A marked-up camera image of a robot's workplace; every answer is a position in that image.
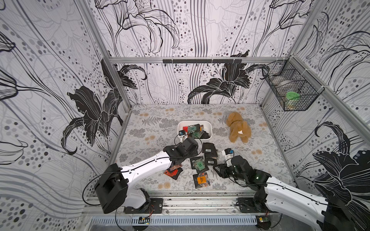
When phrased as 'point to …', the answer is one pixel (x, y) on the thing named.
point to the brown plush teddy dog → (238, 128)
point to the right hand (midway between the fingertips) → (216, 166)
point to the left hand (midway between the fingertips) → (192, 150)
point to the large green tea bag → (198, 163)
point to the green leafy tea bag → (196, 134)
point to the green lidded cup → (292, 101)
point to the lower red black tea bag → (174, 173)
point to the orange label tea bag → (203, 180)
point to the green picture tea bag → (196, 137)
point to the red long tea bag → (185, 128)
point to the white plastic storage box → (207, 126)
